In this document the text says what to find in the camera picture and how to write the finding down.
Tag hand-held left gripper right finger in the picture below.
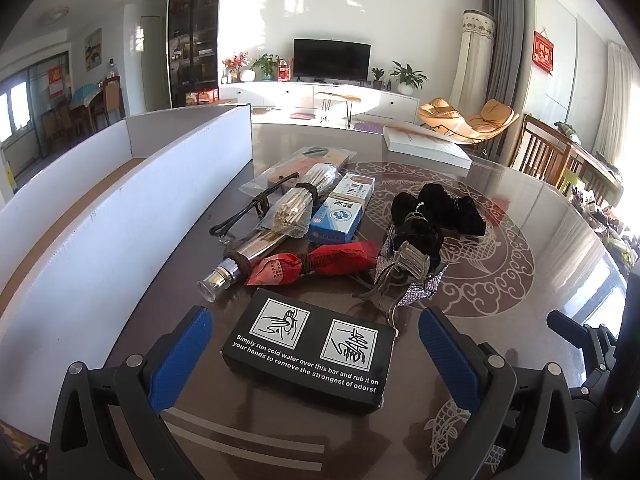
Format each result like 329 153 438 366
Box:
417 306 585 480

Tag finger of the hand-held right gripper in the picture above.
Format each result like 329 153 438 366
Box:
546 308 622 377

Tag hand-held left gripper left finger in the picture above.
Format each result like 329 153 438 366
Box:
46 305 215 480

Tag black box with white print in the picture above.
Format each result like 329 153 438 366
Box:
221 287 398 416

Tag black glasses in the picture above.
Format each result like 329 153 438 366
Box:
210 172 301 249

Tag blue and white ointment box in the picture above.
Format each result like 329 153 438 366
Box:
306 172 377 244

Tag orange phone case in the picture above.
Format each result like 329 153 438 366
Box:
239 146 359 197

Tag rhinestone claw hair clip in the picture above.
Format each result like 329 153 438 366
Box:
357 225 449 332

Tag silver metal tube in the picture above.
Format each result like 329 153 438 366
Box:
197 229 301 304

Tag cluttered wooden sideboard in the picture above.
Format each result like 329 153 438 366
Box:
554 119 640 273

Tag black velvet cloth bundle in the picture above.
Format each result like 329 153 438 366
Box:
390 182 488 267

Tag red foil packet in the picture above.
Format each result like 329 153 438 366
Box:
244 240 381 289

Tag wooden chair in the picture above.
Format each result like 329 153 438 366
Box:
560 146 627 207
509 113 574 182

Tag bagged wooden sticks bundle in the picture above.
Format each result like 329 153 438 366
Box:
260 161 347 239

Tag flat white box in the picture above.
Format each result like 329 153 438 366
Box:
382 125 474 171

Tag orange lounge chair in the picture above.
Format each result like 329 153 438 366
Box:
417 97 521 147

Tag white sheer curtain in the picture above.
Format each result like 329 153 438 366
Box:
594 41 638 173

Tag purple floor mat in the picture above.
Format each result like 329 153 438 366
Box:
354 118 397 134

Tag orange printed carton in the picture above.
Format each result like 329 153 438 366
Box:
184 88 220 106

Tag blue table cover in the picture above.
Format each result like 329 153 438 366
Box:
68 83 99 109

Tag white television cabinet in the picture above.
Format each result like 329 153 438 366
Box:
219 81 421 124

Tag leafy plant in white pot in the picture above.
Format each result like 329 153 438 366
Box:
388 61 429 96

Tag wooden bench stool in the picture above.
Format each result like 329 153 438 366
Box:
313 90 362 129

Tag covered standing air conditioner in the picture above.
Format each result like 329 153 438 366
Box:
449 9 497 117

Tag red flower bouquet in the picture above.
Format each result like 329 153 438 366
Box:
222 51 251 84

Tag green potted plant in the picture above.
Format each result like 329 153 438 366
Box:
251 53 280 82

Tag grey curtain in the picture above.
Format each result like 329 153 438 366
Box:
481 0 527 112

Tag black television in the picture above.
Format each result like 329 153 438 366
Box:
292 38 373 84

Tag black glass display cabinet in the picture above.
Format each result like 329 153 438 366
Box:
167 0 223 109

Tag round ceiling lamp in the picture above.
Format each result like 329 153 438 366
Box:
39 7 71 27

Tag red wall hanging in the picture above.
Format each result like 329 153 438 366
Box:
532 30 556 74

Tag framed wall painting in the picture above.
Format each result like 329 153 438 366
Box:
84 28 103 72

